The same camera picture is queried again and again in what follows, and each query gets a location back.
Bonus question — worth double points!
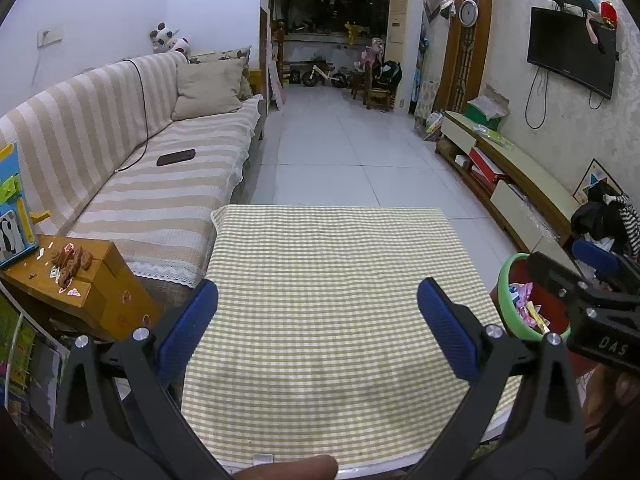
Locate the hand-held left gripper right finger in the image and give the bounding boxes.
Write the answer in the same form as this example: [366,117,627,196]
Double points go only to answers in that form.
[407,276,587,480]

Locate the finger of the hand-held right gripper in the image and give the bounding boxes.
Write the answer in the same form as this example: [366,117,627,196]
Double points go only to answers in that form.
[571,239,640,302]
[526,251,602,309]

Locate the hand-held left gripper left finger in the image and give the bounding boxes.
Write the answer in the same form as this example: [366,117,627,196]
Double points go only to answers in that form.
[52,279,236,480]

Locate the long yellow wrapper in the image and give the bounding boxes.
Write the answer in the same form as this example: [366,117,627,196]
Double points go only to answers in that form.
[530,304,552,334]

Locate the red bin with green rim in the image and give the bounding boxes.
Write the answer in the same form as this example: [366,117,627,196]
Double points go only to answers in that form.
[497,252,573,343]

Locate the person's right hand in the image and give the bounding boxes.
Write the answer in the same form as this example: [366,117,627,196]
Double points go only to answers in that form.
[582,364,632,442]

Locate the person's left hand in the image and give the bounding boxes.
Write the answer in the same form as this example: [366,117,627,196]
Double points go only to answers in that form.
[235,454,339,480]

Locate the pile of dark clothes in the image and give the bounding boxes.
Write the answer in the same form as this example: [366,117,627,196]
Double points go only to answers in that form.
[571,182,640,256]

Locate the geometric pattern poster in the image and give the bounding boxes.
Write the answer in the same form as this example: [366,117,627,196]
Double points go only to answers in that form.
[572,159,623,206]

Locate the yellow cardboard box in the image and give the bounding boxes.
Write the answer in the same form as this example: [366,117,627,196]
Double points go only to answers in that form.
[0,234,163,343]

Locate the long cream television cabinet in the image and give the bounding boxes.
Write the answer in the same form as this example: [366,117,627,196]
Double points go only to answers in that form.
[435,110,586,271]

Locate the yellow checked tablecloth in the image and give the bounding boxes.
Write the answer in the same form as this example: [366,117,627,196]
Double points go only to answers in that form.
[180,204,523,466]

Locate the red box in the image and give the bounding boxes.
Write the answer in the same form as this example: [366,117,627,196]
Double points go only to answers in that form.
[467,146,508,183]

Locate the pile of brown nuts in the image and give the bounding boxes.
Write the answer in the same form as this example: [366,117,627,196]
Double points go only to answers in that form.
[52,242,93,288]

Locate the sofa with striped beige cover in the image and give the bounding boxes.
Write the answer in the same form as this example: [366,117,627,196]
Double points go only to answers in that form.
[0,50,266,288]

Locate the green plastic packet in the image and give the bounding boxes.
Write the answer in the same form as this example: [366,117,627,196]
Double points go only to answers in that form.
[472,122,513,148]

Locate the black phone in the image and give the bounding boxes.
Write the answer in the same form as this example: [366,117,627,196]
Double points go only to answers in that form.
[156,148,197,167]

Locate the green box with white flaps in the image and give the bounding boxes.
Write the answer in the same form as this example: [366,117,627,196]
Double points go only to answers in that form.
[467,85,513,131]

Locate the colourful picture book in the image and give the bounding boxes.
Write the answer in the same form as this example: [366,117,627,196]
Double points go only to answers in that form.
[0,290,36,396]

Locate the bags beside cabinet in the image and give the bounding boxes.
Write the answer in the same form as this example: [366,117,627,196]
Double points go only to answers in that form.
[412,80,446,141]

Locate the blue toy board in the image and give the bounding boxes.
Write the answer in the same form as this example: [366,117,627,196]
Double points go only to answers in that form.
[0,142,53,268]

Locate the plain beige pillow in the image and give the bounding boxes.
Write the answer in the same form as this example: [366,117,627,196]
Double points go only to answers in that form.
[171,56,248,122]

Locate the wooden chair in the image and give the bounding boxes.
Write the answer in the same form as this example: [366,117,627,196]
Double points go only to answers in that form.
[365,67,401,111]

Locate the black bag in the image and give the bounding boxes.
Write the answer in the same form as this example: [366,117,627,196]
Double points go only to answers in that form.
[374,60,403,92]

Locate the white foam boards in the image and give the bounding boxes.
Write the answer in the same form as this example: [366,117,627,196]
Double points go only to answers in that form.
[267,45,288,108]

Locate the white standing air conditioner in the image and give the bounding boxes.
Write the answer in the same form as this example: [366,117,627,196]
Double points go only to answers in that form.
[386,0,425,113]

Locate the patterned pillow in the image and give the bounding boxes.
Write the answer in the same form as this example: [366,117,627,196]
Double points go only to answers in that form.
[192,45,253,101]

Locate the white balance bike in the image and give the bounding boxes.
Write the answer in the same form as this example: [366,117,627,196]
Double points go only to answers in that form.
[301,62,349,88]

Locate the black white plush toy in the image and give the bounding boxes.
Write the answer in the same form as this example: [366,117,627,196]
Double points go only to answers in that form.
[150,21,178,53]

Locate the black wall television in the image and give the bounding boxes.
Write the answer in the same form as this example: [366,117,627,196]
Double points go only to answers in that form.
[527,6,617,100]

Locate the black charging cable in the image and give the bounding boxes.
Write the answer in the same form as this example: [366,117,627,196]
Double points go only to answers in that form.
[115,59,151,173]

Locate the carved wooden door frame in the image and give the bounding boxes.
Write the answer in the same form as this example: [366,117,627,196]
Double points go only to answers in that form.
[445,0,493,113]

